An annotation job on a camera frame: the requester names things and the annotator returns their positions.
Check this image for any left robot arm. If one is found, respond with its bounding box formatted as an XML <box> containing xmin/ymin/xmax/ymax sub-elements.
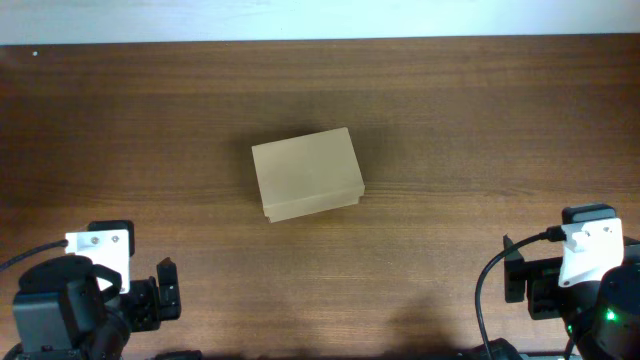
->
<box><xmin>1</xmin><ymin>220</ymin><xmax>181</xmax><ymax>359</ymax></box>

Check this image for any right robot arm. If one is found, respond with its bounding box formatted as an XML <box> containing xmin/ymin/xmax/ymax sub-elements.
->
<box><xmin>471</xmin><ymin>203</ymin><xmax>639</xmax><ymax>359</ymax></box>

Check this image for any brown cardboard box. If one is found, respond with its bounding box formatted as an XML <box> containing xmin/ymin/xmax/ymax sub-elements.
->
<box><xmin>252</xmin><ymin>127</ymin><xmax>365</xmax><ymax>223</ymax></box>

